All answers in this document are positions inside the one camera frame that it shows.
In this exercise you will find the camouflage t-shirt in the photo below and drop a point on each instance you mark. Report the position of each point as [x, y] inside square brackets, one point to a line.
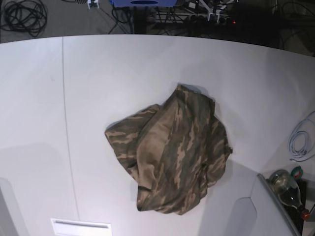
[175, 151]

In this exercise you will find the blue box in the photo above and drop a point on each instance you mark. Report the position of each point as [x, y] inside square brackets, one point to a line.
[143, 3]

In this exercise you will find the clear plastic bottle red cap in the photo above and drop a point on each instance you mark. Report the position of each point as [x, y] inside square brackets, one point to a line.
[288, 192]

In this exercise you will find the white label plate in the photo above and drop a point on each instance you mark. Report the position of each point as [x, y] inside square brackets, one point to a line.
[80, 228]

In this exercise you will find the green tape roll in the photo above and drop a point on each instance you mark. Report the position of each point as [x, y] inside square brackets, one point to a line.
[297, 172]

